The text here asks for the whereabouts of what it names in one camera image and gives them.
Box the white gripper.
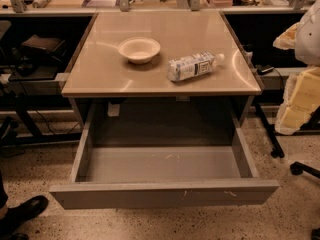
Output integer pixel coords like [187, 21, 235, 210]
[273, 23, 320, 135]

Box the clear plastic water bottle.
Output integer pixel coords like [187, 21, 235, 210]
[167, 51, 225, 82]

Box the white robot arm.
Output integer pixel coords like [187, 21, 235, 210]
[273, 0, 320, 135]

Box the open grey top drawer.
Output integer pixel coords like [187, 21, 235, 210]
[50, 97, 279, 209]

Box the small black device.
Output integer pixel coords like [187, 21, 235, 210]
[256, 65, 274, 75]

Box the black office chair base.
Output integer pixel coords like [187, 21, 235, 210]
[290, 162, 320, 179]

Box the beige top cabinet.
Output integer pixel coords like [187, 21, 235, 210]
[62, 11, 262, 125]

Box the white bowl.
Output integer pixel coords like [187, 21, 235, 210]
[118, 37, 161, 64]

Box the black bag on shelf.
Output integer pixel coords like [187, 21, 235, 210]
[20, 35, 66, 61]

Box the black shoe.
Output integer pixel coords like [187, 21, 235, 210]
[0, 195, 49, 236]

